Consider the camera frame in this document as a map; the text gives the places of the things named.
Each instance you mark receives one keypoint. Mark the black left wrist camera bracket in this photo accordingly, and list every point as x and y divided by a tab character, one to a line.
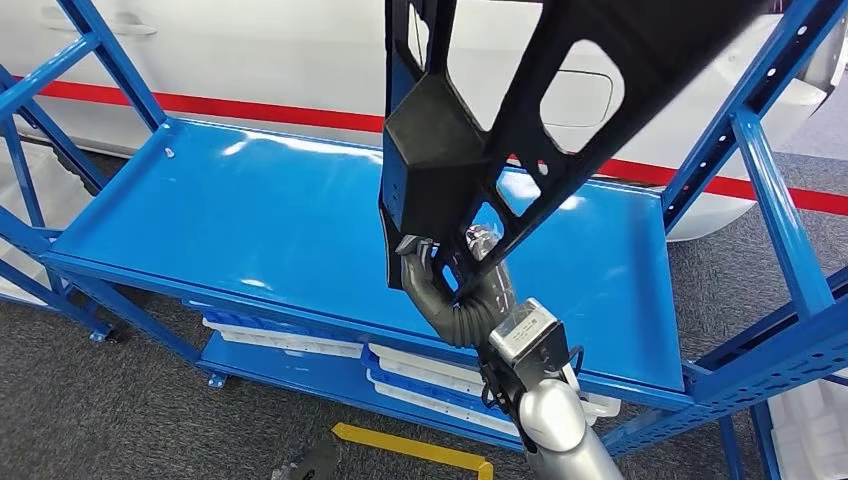
311	464

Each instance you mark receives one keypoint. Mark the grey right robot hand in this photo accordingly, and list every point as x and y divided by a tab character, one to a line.
424	291

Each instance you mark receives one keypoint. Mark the white car body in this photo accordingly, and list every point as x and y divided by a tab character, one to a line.
265	53

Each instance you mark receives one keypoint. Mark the yellow floor tape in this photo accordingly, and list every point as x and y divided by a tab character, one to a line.
397	442

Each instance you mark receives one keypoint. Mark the white plastic bin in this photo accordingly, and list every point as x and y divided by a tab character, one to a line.
808	430
430	405
291	343
424	364
56	199

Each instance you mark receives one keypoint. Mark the black plastic panel part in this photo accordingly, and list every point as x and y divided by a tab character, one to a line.
437	159

